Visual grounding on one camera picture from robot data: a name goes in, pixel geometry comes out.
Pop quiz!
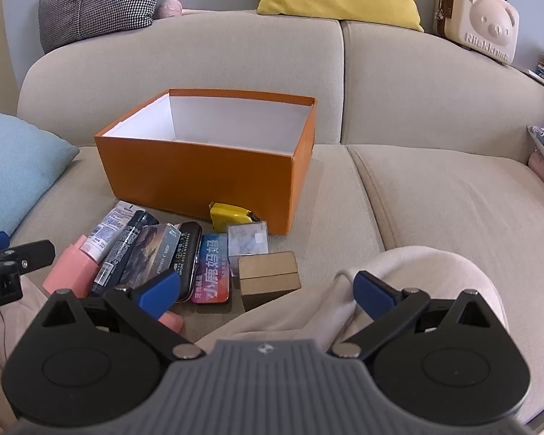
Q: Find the yellow tape measure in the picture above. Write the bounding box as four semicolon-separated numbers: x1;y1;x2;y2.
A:
209;202;260;234

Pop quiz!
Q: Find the pink plush toy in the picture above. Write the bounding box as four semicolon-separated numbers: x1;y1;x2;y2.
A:
153;0;208;20

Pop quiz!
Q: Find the pink cylinder cup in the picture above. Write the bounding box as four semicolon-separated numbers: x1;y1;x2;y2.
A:
43;235;99;298

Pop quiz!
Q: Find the gold jewellery box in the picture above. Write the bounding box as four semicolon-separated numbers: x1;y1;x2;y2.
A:
239;252;301;311

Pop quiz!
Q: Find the blue pink card tin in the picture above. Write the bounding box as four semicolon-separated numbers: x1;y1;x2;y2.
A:
190;234;231;305

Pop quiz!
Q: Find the cream bear suitcase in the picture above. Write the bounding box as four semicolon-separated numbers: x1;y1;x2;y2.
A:
432;0;520;65

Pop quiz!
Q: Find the dark blue tube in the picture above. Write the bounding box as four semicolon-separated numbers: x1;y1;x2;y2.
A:
90;211;158;297

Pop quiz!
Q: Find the light blue cushion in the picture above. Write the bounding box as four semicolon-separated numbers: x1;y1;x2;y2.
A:
0;113;79;235

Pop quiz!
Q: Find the black plaid glasses case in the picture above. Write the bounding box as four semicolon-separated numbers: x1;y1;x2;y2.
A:
171;221;203;302

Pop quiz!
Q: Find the illustrated picture tin box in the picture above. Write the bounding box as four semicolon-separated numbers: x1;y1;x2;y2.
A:
120;223;181;289

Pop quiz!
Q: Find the pink pump bottle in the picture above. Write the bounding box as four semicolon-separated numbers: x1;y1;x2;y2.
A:
158;311;185;333

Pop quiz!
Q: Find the grey checked cushion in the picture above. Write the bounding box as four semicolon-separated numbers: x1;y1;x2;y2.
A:
38;0;158;53

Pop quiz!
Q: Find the orange cardboard box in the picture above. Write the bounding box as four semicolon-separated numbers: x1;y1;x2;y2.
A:
94;88;317;235

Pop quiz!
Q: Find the silver grey small box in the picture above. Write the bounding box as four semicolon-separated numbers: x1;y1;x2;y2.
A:
227;221;269;277

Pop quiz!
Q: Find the white hand cream tube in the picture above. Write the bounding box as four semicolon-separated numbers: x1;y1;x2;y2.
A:
80;200;144;263

